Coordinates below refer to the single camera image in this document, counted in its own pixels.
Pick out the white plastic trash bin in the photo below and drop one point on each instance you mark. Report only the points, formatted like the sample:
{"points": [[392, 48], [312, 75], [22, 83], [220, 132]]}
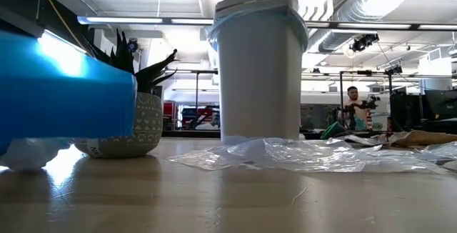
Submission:
{"points": [[260, 90]]}

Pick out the clear plastic bag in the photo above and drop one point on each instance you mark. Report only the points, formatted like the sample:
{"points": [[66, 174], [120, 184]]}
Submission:
{"points": [[285, 154]]}

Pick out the succulent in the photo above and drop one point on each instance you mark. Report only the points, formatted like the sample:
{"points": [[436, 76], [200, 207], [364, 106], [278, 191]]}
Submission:
{"points": [[148, 118]]}

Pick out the blue spare trash bag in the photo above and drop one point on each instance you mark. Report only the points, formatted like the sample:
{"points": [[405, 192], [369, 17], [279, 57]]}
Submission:
{"points": [[64, 93]]}

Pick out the clear plastic wrap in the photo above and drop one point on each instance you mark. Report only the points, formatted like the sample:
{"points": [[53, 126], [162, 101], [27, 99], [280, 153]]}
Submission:
{"points": [[442, 151]]}

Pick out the large white plastic bag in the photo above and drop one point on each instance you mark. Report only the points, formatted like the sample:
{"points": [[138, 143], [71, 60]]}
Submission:
{"points": [[28, 154]]}

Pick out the red tool cart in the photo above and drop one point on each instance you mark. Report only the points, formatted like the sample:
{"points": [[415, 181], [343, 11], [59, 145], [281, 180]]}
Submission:
{"points": [[170, 113]]}

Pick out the round black ceiling fixture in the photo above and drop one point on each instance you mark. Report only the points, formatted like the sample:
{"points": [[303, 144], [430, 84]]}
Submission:
{"points": [[132, 45]]}

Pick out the person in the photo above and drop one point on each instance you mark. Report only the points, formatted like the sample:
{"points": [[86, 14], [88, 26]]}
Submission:
{"points": [[353, 99]]}

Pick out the white folded paper sheet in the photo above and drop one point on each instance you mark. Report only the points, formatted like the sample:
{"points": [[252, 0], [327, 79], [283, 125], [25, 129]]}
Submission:
{"points": [[357, 140]]}

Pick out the ceiling light bar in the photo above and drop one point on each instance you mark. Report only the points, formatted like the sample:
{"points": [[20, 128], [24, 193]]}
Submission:
{"points": [[121, 20]]}

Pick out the white plastic bucket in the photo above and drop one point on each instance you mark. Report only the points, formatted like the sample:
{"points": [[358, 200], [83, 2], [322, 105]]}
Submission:
{"points": [[379, 122]]}

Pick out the wide black monitor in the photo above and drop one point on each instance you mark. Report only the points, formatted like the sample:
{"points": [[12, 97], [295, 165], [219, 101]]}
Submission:
{"points": [[441, 104]]}

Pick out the black stand frame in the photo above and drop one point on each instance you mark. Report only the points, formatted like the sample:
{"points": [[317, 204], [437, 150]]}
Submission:
{"points": [[364, 72]]}

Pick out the black ceiling camera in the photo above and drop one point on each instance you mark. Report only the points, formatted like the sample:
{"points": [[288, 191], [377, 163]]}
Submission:
{"points": [[364, 41]]}

